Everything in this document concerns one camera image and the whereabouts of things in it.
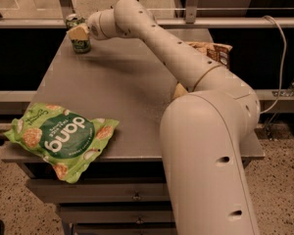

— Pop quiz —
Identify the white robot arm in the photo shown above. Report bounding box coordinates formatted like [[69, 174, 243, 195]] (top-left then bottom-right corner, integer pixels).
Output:
[[69, 0, 261, 235]]

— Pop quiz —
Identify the brown sea salt chip bag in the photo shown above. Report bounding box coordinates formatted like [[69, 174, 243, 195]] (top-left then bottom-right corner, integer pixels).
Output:
[[172, 42, 232, 100]]

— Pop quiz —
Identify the green dang snack bag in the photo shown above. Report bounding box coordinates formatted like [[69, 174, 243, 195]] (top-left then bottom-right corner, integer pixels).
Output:
[[4, 103, 119, 183]]

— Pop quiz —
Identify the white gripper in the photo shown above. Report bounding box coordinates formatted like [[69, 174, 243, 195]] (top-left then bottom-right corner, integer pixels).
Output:
[[67, 9, 119, 40]]

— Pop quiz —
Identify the grey metal railing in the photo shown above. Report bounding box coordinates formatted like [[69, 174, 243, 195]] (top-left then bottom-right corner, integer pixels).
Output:
[[0, 0, 294, 32]]

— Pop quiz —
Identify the white cable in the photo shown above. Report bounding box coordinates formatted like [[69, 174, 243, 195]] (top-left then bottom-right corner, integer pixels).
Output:
[[260, 15, 288, 116]]

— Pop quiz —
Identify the green soda can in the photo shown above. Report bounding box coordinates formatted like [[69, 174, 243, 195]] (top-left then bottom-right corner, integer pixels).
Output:
[[66, 14, 91, 54]]

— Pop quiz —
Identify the grey drawer cabinet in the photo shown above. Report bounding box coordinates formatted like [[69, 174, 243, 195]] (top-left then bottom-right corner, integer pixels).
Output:
[[8, 27, 260, 235]]

